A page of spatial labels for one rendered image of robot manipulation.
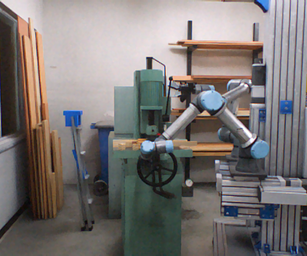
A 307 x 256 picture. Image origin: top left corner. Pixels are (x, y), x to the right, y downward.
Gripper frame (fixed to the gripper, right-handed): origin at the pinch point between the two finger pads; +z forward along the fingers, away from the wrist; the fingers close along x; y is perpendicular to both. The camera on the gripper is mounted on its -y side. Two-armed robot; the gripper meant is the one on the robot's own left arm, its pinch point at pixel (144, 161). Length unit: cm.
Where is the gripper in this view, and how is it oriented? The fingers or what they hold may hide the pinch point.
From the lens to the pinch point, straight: 226.6
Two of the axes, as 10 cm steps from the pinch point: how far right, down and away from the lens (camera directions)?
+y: 1.4, 9.1, -3.8
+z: -0.6, 3.9, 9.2
